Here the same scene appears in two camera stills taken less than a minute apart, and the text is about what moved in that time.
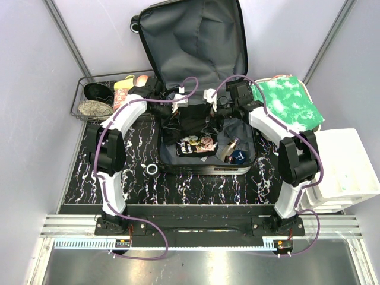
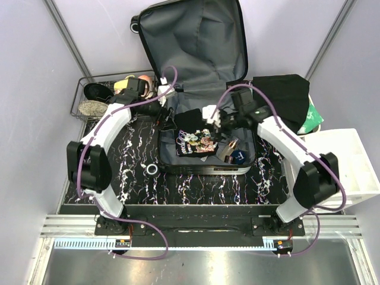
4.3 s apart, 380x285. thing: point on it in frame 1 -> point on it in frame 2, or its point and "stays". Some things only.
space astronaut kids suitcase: (196, 49) stays
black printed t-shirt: (195, 146) stays
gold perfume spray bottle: (228, 150) stays
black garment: (187, 120) -> (290, 94)
